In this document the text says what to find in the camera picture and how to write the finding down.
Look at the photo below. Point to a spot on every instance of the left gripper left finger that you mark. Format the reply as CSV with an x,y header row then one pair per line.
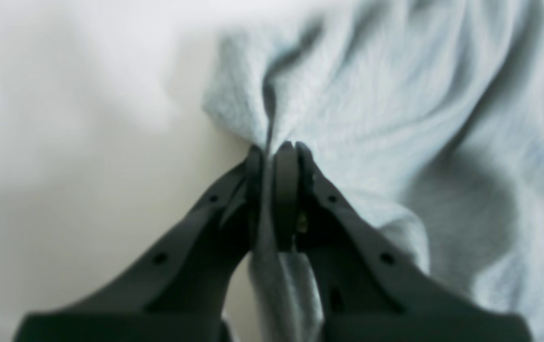
x,y
175,292

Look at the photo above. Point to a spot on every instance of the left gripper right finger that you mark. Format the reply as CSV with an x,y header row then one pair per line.
x,y
369,290

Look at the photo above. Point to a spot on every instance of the grey t-shirt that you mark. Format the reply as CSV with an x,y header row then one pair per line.
x,y
428,115

